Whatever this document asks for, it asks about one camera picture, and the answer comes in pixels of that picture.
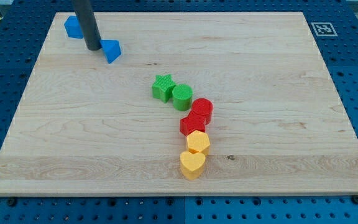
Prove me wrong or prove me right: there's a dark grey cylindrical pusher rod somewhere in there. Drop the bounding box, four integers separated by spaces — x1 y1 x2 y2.
71 0 101 51

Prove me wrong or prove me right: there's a blue cube block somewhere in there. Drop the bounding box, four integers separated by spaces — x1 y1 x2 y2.
64 16 83 39

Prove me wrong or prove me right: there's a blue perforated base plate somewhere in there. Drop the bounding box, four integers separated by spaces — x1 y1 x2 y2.
0 1 358 223

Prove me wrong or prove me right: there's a green star block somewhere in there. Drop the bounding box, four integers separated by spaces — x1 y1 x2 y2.
152 74 176 103

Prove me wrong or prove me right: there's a red cylinder block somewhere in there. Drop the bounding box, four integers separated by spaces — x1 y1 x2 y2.
191 98 213 124

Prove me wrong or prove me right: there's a yellow heart block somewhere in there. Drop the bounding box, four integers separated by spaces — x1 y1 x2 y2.
180 151 206 180

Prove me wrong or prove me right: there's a yellow pentagon block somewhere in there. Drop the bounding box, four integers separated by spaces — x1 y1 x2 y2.
186 131 211 156

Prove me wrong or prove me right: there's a green cylinder block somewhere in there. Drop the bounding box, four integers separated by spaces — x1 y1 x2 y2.
172 84 193 111

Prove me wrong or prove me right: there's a red star block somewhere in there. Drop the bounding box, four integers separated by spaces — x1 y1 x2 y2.
180 111 206 136

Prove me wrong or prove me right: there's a light wooden board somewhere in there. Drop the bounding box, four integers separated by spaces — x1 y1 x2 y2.
0 12 358 197

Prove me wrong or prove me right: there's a white fiducial marker tag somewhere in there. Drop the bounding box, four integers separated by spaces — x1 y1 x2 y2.
311 22 337 37

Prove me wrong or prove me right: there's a blue triangle block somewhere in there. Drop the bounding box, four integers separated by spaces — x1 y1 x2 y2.
100 40 122 63

